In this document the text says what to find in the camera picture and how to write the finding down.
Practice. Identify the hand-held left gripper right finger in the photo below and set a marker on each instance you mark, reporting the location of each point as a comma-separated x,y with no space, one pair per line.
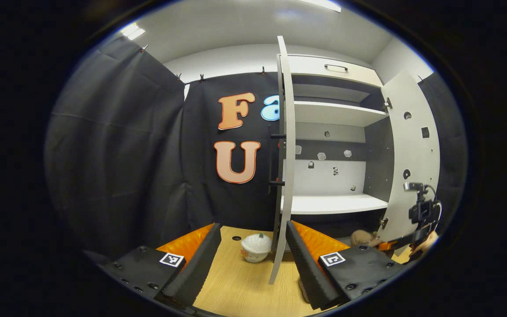
308,273

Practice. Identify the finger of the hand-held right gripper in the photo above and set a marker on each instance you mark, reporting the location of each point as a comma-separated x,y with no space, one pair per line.
405,240

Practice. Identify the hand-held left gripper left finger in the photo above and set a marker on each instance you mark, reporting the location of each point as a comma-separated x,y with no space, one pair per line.
196,273

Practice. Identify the white cabinet door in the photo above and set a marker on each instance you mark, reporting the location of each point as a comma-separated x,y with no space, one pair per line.
416,149
286,211

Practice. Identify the white and grey shoe cabinet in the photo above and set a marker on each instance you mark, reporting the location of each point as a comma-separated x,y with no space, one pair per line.
337,112

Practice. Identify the silver door hinge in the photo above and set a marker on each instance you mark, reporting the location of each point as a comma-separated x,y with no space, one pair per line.
383,223
387,104

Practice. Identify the white cabinet drawer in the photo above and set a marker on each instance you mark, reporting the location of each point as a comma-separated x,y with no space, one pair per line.
310,66

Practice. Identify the white pumpkin ornament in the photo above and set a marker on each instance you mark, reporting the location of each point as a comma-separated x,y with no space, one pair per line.
255,248

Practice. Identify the black backdrop cloth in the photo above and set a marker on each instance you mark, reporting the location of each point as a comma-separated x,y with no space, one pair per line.
451,145
117,154

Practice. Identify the ceiling light panel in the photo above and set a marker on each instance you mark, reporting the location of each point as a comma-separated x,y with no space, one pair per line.
132,31

